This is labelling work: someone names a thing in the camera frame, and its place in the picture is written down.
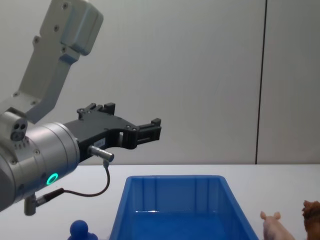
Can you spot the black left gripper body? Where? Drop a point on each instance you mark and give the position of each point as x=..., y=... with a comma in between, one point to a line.
x=100, y=125

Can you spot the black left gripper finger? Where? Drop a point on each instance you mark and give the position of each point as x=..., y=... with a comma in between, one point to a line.
x=147, y=132
x=97, y=110

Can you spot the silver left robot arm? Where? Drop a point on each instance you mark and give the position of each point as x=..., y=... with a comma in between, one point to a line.
x=50, y=147

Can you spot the blue plastic bin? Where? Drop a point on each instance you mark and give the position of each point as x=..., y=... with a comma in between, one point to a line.
x=180, y=220

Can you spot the blue toy figure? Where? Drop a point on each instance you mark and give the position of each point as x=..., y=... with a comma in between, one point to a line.
x=80, y=230

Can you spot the pink toy pig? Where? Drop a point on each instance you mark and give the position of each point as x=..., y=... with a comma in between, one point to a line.
x=273, y=227

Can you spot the brown toy animal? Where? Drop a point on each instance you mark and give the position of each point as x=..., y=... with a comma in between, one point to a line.
x=312, y=220

